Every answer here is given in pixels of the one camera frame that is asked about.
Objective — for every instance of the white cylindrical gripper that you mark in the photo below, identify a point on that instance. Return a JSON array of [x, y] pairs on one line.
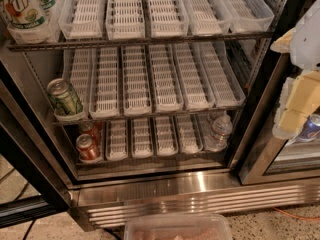
[[307, 47]]

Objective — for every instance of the stainless steel fridge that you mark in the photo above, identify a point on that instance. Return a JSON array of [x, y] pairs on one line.
[[256, 170]]

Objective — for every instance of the front 7up bottle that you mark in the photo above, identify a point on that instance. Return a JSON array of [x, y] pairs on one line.
[[27, 21]]

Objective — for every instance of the top shelf tray leftmost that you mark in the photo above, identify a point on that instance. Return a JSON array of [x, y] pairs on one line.
[[53, 22]]

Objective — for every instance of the bottom shelf tray rightmost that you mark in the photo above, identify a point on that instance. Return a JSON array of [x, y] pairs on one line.
[[204, 126]]

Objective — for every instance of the red soda can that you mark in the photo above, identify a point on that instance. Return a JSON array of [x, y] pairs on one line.
[[88, 149], [92, 129]]

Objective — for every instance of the clear water bottle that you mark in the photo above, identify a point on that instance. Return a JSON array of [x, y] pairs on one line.
[[221, 128]]

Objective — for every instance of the middle shelf tray leftmost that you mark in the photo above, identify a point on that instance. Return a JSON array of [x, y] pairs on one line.
[[77, 70]]

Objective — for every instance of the blue soda can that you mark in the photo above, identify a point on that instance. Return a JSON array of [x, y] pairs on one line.
[[310, 129]]

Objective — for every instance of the rear red soda can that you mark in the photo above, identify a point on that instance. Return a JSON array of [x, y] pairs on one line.
[[92, 129]]

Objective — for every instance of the bottom shelf tray leftmost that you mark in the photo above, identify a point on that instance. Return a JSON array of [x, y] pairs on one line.
[[88, 142]]

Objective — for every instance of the shelf tray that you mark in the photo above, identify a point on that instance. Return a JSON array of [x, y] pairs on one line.
[[104, 92], [167, 92], [168, 18], [207, 17], [82, 19], [142, 146], [249, 15], [165, 136], [196, 91], [88, 142], [53, 22], [136, 90], [204, 126], [188, 134], [125, 19], [77, 70], [225, 86], [116, 148]]

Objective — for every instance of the front red soda can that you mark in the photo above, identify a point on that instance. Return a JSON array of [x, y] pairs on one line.
[[88, 149]]

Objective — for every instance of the green soda can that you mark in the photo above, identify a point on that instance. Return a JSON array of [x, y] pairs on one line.
[[64, 97]]

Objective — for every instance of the open black fridge door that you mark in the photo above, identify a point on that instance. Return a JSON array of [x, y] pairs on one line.
[[20, 144]]

